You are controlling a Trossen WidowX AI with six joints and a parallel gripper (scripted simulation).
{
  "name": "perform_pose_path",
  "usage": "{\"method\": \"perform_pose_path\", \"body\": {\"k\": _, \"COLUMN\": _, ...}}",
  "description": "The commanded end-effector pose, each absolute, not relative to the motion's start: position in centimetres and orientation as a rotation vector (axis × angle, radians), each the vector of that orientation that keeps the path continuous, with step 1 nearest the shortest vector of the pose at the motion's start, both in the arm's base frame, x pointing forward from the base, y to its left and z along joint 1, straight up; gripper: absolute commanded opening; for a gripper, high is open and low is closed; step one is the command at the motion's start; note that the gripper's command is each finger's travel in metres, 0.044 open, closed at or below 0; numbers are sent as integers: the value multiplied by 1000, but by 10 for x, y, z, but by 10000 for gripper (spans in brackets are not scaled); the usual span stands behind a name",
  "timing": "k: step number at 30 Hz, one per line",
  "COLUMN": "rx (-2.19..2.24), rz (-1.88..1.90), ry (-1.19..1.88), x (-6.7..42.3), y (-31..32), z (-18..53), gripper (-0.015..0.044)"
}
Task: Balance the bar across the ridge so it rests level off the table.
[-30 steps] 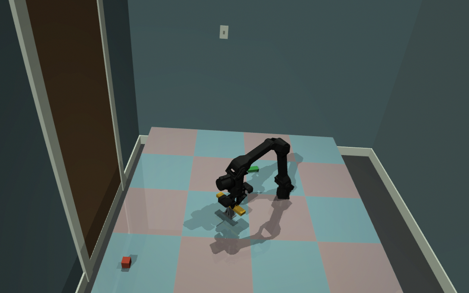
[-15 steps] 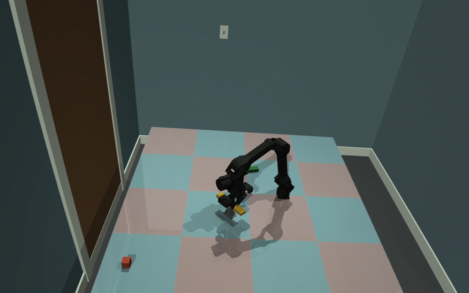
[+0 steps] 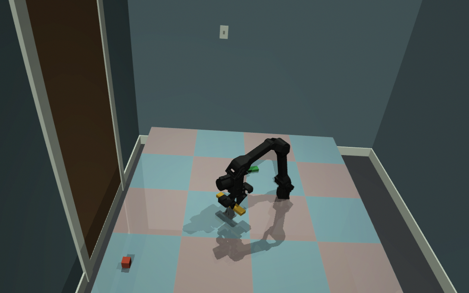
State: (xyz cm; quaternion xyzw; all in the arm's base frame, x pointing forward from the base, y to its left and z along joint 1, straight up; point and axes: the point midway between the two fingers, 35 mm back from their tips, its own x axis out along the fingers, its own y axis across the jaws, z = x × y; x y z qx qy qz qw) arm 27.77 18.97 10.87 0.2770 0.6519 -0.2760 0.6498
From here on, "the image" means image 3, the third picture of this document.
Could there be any orange-red cube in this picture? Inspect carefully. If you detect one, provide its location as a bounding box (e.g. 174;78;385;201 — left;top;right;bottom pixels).
121;257;131;268

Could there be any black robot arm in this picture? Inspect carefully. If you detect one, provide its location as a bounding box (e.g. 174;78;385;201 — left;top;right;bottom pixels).
216;138;294;199

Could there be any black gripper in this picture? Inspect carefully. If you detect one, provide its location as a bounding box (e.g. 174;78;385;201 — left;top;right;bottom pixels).
218;182;253;210

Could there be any yellow bar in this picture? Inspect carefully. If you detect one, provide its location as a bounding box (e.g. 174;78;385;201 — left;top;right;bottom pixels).
216;192;246;216

